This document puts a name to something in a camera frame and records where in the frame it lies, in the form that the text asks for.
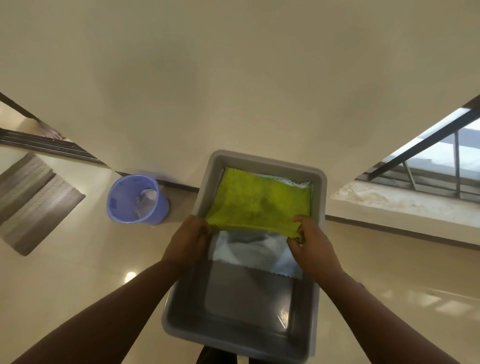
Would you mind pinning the person's left hand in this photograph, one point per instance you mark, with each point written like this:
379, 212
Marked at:
187, 243

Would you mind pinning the person's right hand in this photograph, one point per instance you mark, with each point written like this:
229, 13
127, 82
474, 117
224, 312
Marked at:
318, 255

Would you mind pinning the light blue cloth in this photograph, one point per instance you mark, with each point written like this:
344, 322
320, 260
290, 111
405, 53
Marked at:
243, 251

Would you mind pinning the green cloth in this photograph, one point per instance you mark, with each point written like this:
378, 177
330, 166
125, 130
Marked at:
258, 198

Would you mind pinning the person's right forearm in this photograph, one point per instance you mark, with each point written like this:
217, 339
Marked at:
375, 318

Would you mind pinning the person's left forearm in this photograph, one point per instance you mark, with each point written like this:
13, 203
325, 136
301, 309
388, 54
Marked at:
112, 318

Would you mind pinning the person's dark clothing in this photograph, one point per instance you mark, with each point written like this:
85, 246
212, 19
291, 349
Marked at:
217, 356

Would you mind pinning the crumpled white paper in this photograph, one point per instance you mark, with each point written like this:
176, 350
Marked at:
148, 197

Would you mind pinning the grey plastic tray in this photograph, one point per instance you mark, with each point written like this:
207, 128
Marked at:
232, 300

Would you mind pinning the blue waste bin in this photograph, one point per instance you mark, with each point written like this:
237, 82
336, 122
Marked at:
123, 202

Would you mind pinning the grey striped doormat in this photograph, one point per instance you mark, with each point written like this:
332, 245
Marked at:
37, 202

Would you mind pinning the black barred window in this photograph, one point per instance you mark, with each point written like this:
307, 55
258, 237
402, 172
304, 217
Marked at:
456, 168

